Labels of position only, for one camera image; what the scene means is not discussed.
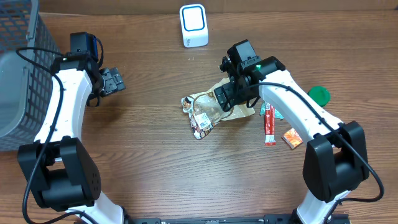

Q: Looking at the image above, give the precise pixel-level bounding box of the light green packet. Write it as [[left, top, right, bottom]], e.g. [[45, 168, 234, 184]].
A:
[[260, 101, 284, 120]]

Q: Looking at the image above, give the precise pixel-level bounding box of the red snack bar wrapper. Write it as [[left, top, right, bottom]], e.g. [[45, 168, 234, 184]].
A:
[[264, 103, 276, 146]]

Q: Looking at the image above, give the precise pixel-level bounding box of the brown Pantree snack pouch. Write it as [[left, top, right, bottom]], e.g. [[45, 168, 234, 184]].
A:
[[181, 78, 255, 140]]

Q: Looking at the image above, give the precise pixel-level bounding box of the green lid jar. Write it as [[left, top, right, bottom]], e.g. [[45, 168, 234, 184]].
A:
[[308, 86, 331, 107]]

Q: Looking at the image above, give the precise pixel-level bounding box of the orange snack packet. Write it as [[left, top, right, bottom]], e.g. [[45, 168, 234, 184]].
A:
[[282, 128, 303, 149]]

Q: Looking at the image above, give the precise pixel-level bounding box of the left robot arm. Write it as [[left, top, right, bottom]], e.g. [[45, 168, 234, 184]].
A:
[[17, 32, 130, 223]]

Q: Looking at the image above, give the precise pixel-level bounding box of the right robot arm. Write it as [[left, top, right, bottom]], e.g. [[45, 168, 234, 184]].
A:
[[214, 40, 369, 223]]

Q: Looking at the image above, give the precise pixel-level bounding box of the white barcode scanner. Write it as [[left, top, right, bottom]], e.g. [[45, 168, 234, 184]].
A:
[[179, 4, 209, 48]]

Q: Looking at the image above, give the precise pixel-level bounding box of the grey plastic mesh basket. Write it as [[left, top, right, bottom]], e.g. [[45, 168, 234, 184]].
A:
[[1, 0, 59, 152]]

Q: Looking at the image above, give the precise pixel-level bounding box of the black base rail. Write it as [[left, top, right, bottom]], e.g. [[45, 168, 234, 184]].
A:
[[130, 213, 351, 224]]

